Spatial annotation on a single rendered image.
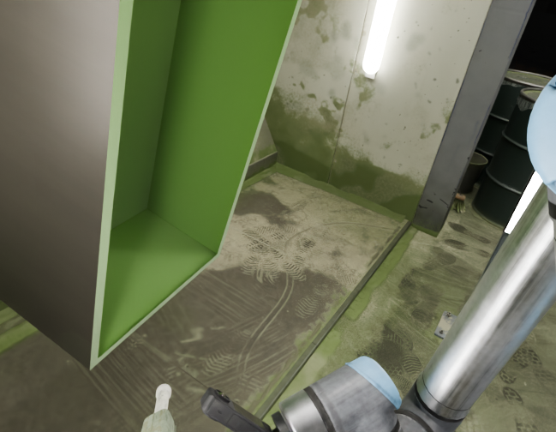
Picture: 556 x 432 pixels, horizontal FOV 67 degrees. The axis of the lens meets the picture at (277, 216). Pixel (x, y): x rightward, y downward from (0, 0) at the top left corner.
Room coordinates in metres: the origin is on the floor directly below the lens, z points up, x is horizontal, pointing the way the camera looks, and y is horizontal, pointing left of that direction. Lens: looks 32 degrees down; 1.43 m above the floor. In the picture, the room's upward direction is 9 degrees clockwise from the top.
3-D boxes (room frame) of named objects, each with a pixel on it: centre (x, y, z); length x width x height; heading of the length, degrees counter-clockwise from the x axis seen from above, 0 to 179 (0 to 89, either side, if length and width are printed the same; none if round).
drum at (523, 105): (2.84, -1.74, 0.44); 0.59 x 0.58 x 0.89; 166
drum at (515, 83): (3.50, -1.80, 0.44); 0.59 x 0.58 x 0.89; 53
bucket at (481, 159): (3.21, -1.43, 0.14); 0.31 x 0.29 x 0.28; 152
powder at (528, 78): (3.50, -1.80, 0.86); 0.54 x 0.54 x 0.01
